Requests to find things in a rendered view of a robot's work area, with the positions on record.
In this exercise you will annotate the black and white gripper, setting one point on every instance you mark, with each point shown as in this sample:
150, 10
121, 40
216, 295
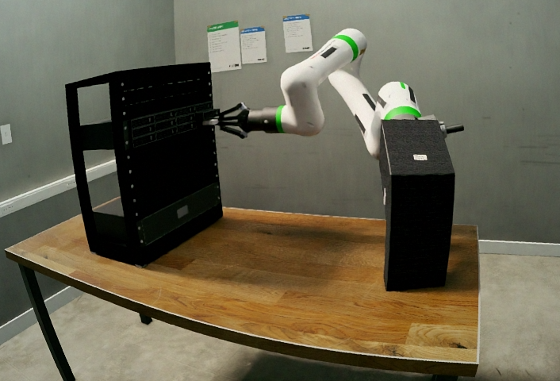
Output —
254, 120

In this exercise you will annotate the black server rack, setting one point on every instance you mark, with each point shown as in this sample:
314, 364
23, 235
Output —
170, 188

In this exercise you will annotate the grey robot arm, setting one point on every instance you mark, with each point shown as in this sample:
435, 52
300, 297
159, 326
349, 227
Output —
304, 115

